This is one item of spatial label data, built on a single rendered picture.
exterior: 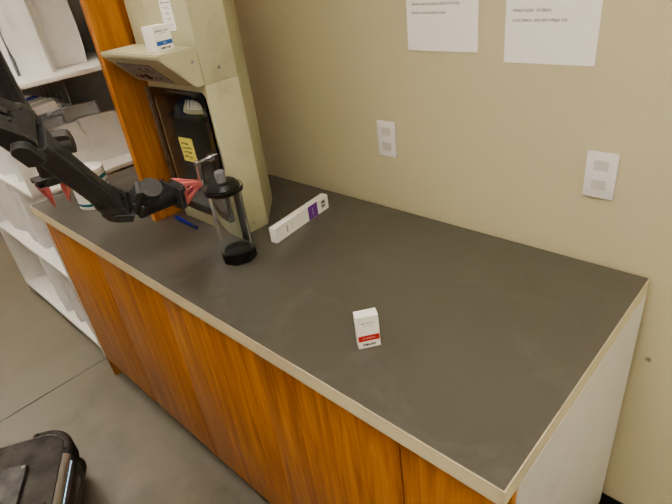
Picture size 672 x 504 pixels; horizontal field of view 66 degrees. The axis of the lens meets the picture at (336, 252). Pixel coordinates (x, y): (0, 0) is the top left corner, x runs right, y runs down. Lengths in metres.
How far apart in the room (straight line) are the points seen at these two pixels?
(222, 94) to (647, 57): 1.02
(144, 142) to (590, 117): 1.31
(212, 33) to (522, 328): 1.06
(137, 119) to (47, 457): 1.24
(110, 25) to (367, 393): 1.29
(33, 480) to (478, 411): 1.63
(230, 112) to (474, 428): 1.05
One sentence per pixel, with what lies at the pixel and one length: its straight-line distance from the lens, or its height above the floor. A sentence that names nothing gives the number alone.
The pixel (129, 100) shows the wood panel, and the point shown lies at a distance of 1.81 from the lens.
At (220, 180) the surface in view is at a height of 1.19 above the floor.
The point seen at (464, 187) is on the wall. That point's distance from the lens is 1.55.
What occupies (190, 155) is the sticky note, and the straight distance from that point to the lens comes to 1.69.
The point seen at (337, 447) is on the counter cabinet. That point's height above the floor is 0.70.
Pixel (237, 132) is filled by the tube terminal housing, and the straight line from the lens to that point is 1.58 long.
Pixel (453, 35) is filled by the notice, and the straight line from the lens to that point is 1.45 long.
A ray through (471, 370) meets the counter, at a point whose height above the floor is 0.94.
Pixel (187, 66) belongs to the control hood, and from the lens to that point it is 1.47.
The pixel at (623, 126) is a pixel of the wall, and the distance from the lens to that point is 1.33.
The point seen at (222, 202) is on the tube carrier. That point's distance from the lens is 1.43.
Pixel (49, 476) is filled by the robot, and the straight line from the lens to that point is 2.19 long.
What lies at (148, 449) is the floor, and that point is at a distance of 2.42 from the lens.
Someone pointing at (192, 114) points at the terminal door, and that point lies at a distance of 1.59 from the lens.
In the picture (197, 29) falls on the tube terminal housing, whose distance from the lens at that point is 1.49.
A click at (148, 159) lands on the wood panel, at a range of 1.86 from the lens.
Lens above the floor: 1.69
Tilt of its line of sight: 30 degrees down
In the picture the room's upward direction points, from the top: 8 degrees counter-clockwise
